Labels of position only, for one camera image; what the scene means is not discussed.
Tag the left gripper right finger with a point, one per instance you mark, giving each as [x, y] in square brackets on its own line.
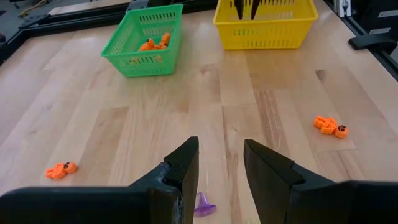
[280, 193]

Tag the yellow plastic basket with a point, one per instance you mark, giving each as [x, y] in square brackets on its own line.
[264, 39]

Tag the purple plastic witch hat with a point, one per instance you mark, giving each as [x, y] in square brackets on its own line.
[203, 208]

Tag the black table clamp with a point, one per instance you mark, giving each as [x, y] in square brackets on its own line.
[370, 40]

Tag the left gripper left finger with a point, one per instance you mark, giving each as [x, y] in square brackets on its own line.
[155, 202]

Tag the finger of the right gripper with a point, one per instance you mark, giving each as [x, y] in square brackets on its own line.
[255, 7]
[239, 7]

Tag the green plastic basket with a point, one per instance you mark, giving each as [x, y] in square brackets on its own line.
[143, 67]

